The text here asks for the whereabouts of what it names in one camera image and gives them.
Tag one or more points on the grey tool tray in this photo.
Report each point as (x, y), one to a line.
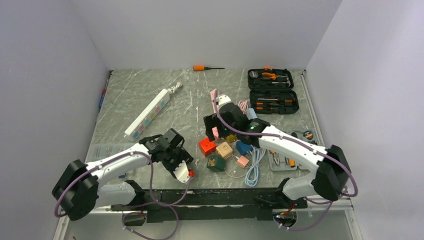
(301, 152)

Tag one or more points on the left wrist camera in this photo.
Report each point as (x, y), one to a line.
(182, 173)

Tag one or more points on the pink power strip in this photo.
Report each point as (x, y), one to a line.
(214, 94)

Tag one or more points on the pink cube socket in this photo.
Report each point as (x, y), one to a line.
(215, 133)

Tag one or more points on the red cube socket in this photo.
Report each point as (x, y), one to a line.
(207, 147)

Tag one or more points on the dark blue cube socket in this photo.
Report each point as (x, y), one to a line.
(243, 148)

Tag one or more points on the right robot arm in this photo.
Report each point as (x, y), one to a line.
(328, 168)

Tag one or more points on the light blue power strip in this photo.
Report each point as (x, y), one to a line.
(251, 114)

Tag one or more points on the green cube socket lion print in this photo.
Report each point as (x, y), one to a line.
(216, 163)

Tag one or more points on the orange handled screwdriver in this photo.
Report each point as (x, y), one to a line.
(200, 68)

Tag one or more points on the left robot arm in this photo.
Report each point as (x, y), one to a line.
(84, 187)

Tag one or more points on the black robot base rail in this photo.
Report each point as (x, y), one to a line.
(214, 204)

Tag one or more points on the black tool case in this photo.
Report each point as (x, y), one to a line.
(272, 97)

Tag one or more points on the red blue pen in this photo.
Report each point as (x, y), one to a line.
(102, 96)

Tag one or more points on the clear plastic screw box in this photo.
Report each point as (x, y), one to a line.
(101, 151)

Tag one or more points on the salmon usb charger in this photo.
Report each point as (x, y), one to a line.
(242, 161)

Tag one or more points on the white power strip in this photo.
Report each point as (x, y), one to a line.
(147, 115)

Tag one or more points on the orange pliers in case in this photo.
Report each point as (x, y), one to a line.
(273, 77)

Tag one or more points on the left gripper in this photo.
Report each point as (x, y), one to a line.
(184, 155)

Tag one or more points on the beige cube socket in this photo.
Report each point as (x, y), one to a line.
(224, 150)

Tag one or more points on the yellow cube socket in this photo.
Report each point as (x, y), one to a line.
(231, 138)

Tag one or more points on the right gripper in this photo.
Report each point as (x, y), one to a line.
(210, 121)

